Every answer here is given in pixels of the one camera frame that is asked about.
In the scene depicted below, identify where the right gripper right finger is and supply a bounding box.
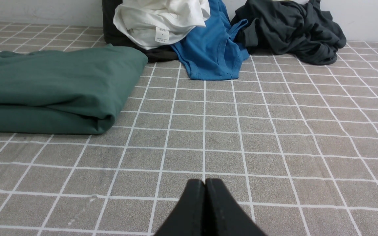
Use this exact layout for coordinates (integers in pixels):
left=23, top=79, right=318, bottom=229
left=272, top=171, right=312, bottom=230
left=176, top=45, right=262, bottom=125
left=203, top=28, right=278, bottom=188
left=204, top=178, right=266, bottom=236

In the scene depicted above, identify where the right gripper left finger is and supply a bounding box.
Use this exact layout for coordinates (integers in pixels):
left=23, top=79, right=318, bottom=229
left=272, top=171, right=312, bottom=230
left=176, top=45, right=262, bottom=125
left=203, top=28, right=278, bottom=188
left=155, top=179, right=205, bottom=236

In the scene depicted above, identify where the green long-sleeve shirt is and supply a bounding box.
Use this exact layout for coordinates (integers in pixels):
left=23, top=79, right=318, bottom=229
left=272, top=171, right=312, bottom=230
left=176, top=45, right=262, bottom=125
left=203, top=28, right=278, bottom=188
left=0, top=45, right=148, bottom=135

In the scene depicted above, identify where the blue shirt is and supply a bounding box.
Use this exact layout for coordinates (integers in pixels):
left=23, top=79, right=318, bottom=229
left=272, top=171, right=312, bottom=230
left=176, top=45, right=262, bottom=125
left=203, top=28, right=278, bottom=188
left=171, top=0, right=249, bottom=81

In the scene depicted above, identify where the white crumpled shirt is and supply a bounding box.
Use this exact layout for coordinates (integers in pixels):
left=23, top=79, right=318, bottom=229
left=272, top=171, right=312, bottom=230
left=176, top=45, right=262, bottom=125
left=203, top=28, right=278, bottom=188
left=113, top=0, right=211, bottom=50

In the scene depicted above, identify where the dark grey crumpled shirt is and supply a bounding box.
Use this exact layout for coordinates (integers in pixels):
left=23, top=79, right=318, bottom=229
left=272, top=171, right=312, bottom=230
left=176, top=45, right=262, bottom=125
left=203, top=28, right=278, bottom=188
left=231, top=0, right=347, bottom=65

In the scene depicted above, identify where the grey checkered tablecloth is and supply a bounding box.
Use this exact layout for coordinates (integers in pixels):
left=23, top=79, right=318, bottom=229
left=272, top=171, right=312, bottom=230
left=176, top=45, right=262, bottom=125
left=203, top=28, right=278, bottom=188
left=0, top=21, right=378, bottom=236

